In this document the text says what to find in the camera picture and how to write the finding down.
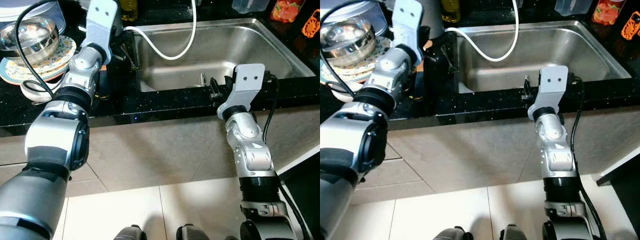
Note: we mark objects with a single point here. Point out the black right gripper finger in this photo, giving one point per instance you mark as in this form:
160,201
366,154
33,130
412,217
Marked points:
220,90
525,87
530,90
214,87

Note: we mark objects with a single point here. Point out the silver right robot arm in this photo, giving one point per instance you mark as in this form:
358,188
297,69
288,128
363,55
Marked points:
560,155
252,155

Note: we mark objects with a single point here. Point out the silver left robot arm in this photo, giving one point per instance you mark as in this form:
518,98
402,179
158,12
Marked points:
350,145
55,135

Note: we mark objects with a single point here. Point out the orange spatula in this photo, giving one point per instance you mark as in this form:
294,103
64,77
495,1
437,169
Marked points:
428,45

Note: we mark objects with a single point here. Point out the stainless steel sink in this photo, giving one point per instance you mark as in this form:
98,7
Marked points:
550,45
225,45

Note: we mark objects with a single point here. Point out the grey canister with red logo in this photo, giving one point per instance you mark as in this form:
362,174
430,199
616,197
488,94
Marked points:
432,17

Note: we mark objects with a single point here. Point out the yellow oil bottle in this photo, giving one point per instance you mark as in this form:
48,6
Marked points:
129,9
450,10

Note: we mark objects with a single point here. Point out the patterned plate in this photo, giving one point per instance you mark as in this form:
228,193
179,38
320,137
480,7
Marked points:
60,57
382,47

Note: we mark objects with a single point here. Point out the clear plastic tub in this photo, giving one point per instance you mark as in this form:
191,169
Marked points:
572,6
250,5

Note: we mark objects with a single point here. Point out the steel bowl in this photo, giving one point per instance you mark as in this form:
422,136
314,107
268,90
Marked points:
347,42
30,37

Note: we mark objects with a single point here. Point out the orange dish soap bottle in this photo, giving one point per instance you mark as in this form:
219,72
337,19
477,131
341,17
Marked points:
286,10
607,11

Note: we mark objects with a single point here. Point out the orange and black tool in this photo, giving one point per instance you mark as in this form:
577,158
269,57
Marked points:
631,27
311,25

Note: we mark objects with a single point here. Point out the clear container with blue lid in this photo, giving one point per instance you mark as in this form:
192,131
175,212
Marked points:
350,10
30,10

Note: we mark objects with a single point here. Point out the dark cabinet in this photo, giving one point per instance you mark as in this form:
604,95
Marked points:
307,200
625,205

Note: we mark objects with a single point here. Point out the black right robot foot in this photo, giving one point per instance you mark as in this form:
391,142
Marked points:
513,233
192,233

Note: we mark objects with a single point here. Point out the black robot foot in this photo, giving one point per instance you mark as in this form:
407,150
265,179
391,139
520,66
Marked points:
513,233
449,234
192,233
130,234

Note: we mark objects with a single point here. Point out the black left robot foot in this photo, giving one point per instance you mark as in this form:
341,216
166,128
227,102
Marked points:
449,234
130,234

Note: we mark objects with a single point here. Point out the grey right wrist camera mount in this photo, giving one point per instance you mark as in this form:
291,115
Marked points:
552,85
245,82

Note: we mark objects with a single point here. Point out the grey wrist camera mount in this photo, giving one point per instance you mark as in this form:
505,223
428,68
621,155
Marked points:
102,20
407,20
245,82
552,85

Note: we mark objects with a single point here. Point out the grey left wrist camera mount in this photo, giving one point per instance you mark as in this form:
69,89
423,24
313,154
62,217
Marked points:
407,20
102,20

